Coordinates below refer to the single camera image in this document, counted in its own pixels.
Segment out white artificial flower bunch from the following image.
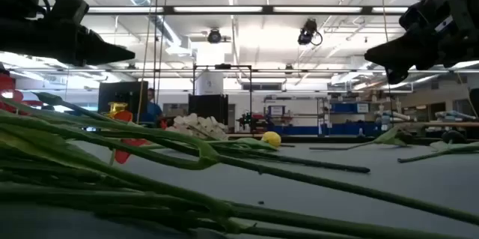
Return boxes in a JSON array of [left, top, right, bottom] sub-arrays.
[[166, 113, 229, 142]]

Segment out small robot with green lights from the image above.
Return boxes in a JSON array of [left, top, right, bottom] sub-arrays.
[[237, 111, 265, 132]]

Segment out pile of green flower stems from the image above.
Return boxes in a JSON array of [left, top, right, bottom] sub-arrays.
[[0, 73, 479, 239]]

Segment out black metal frame rig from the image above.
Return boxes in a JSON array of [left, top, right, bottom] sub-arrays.
[[192, 63, 253, 135]]

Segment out thin hanging cable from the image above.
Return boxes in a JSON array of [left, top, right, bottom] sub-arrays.
[[156, 0, 170, 104], [153, 0, 159, 96]]

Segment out white cylinder tank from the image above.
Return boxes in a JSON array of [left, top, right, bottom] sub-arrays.
[[196, 72, 225, 96]]

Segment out yellow artificial tulip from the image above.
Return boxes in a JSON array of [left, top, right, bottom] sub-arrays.
[[141, 130, 282, 153]]

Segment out black ceiling camera with cable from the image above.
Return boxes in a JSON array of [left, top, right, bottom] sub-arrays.
[[297, 17, 323, 47]]

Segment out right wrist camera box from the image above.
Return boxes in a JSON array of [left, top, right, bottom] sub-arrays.
[[398, 0, 456, 32]]

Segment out black table frame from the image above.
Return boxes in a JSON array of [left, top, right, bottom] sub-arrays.
[[224, 133, 479, 147]]

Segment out black monitor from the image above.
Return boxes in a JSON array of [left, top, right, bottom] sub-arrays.
[[97, 80, 150, 115]]

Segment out row of blue bins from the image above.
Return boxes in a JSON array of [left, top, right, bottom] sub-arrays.
[[267, 124, 382, 136]]

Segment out dark-bud artificial tulip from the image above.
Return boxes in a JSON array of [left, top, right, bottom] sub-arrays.
[[309, 124, 412, 151], [397, 129, 479, 164]]

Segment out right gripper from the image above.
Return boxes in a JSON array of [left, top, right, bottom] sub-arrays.
[[364, 0, 479, 85]]

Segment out person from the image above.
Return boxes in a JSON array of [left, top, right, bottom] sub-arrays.
[[140, 88, 165, 126]]

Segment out black cabinet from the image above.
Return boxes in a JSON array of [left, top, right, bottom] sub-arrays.
[[188, 94, 230, 124]]

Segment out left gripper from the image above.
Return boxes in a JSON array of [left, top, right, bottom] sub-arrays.
[[0, 16, 136, 67]]

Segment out wooden workbench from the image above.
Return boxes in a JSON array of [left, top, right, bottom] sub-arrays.
[[406, 121, 479, 128]]

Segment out blue shelf bins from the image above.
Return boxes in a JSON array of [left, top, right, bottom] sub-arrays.
[[331, 103, 370, 114]]

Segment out overhead LED light bar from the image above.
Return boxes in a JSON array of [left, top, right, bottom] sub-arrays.
[[80, 4, 411, 16]]

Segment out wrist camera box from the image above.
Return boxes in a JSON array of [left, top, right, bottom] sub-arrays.
[[44, 0, 90, 26], [398, 0, 456, 32]]

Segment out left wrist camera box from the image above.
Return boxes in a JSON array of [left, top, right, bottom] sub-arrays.
[[44, 0, 90, 26]]

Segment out yellow faceted vase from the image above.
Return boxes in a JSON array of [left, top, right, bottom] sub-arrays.
[[106, 100, 130, 119]]

